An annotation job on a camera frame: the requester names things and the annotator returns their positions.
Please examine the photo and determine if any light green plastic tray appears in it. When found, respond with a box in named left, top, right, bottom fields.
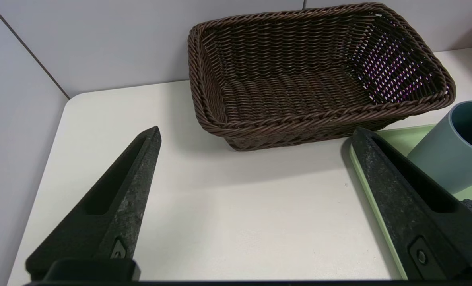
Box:
left=349, top=124, right=472, bottom=280

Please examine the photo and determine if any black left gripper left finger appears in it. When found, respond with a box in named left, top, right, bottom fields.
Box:
left=26, top=126, right=162, bottom=280

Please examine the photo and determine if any blue-grey plastic cup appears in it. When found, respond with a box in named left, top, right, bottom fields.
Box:
left=407, top=101, right=472, bottom=195

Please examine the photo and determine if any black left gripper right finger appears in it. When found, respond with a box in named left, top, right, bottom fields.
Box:
left=351, top=127, right=472, bottom=282

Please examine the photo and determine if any dark brown wicker basket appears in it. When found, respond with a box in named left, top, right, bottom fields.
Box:
left=187, top=2, right=456, bottom=152

